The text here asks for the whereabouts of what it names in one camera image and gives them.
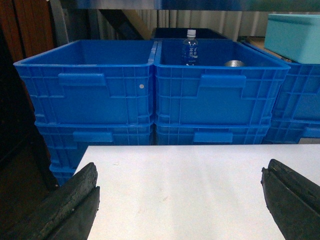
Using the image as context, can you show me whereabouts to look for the blue plastic crate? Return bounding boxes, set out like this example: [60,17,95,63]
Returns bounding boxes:
[14,40,158,125]

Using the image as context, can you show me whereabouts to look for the teal foam box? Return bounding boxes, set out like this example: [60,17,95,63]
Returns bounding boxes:
[264,14,320,65]

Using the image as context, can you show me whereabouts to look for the blue crate with bottle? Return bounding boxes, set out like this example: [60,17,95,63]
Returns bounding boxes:
[154,39,290,125]

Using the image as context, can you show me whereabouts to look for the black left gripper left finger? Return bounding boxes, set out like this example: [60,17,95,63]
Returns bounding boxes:
[14,162,100,240]

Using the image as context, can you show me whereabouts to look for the far right blue crate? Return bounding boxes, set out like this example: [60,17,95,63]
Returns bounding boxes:
[243,41,320,145]

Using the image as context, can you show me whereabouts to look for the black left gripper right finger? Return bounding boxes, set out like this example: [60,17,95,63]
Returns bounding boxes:
[260,159,320,240]

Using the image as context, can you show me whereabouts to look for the lower left blue crate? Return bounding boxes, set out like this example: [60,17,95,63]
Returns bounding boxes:
[35,121,154,186]

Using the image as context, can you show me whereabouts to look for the lower right blue crate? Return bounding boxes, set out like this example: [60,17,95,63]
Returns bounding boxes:
[155,121,271,145]

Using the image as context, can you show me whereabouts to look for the metal can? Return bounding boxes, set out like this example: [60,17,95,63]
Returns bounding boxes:
[224,59,246,67]

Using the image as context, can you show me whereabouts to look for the clear water bottle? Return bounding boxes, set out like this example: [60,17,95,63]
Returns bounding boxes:
[181,29,199,66]

